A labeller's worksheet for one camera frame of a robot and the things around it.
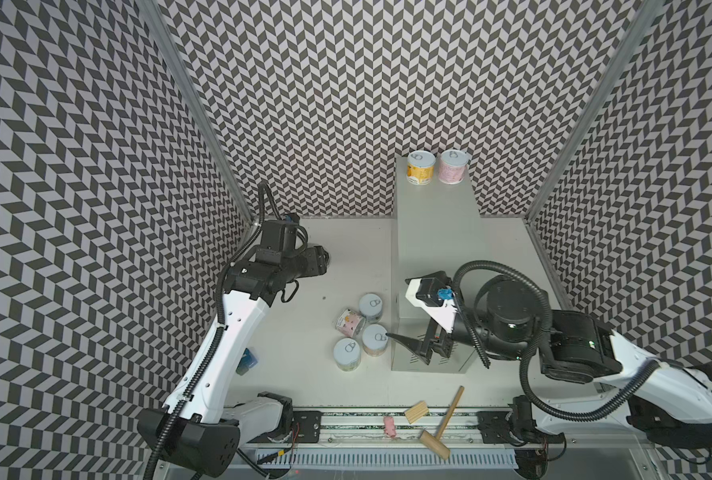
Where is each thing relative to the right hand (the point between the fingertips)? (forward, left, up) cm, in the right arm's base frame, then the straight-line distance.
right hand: (402, 316), depth 51 cm
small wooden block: (-8, -5, -39) cm, 40 cm away
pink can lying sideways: (+14, +12, -32) cm, 37 cm away
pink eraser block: (-11, +2, -37) cm, 39 cm away
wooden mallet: (-15, -9, -38) cm, 42 cm away
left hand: (+21, +20, -11) cm, 31 cm away
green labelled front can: (+5, +13, -33) cm, 36 cm away
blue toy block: (+5, +41, -35) cm, 54 cm away
